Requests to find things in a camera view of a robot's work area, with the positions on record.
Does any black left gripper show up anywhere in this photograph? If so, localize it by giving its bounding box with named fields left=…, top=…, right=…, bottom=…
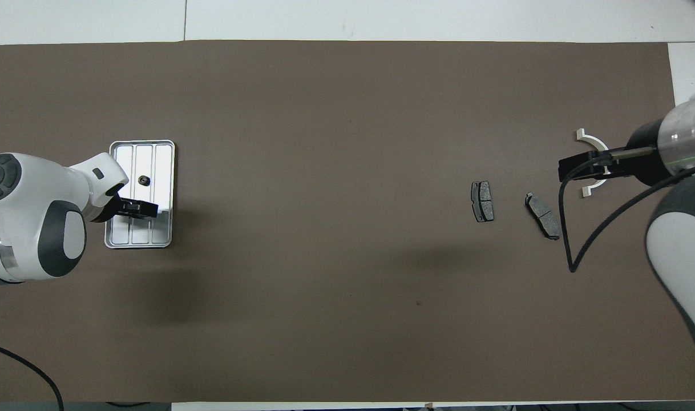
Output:
left=114, top=198, right=159, bottom=222

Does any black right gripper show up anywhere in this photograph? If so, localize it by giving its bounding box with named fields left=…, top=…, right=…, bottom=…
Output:
left=557, top=149, right=631, bottom=184

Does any silver metal tray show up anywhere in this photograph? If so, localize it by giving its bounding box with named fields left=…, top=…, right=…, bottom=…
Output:
left=104, top=140, right=176, bottom=249

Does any long grey brake pad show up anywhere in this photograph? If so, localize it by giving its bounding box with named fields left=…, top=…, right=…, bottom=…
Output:
left=524, top=192, right=561, bottom=241

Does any short grey brake pad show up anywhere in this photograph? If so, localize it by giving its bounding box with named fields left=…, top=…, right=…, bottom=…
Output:
left=471, top=181, right=495, bottom=223

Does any brown table mat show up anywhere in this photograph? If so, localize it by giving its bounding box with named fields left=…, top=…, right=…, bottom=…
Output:
left=0, top=40, right=695, bottom=403

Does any white curved plastic bracket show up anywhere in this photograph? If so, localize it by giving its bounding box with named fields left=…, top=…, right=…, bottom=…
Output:
left=576, top=128, right=611, bottom=199

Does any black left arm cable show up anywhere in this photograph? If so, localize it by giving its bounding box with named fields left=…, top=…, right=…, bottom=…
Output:
left=0, top=340, right=64, bottom=411

